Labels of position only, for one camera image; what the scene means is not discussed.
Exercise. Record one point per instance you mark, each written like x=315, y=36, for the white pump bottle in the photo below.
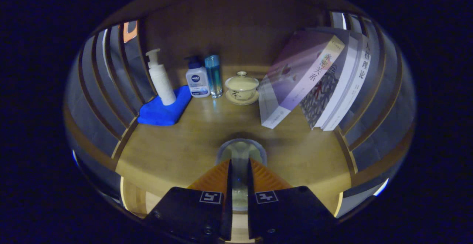
x=162, y=85

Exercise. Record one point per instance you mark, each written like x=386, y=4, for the purple and white book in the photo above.
x=295, y=74

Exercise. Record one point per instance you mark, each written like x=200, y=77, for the green scrubber with grey pad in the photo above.
x=240, y=151

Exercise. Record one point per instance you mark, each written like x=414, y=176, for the blue cloth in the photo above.
x=162, y=114

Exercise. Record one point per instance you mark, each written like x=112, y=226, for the wooden cabinet with slatted shelf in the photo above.
x=229, y=26

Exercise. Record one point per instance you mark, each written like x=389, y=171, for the wooden countertop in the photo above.
x=184, y=144

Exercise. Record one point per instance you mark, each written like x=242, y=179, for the white and blue lotion bottle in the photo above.
x=197, y=83

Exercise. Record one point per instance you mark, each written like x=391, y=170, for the book with dark patterned cover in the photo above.
x=321, y=96

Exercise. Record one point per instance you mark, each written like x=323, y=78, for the slim teal bottle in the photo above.
x=214, y=75

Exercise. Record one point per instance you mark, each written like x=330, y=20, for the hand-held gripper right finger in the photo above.
x=252, y=214

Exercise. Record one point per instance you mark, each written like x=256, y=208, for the beige lidded tea cup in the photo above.
x=242, y=87

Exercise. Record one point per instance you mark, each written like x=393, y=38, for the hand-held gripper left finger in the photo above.
x=228, y=214

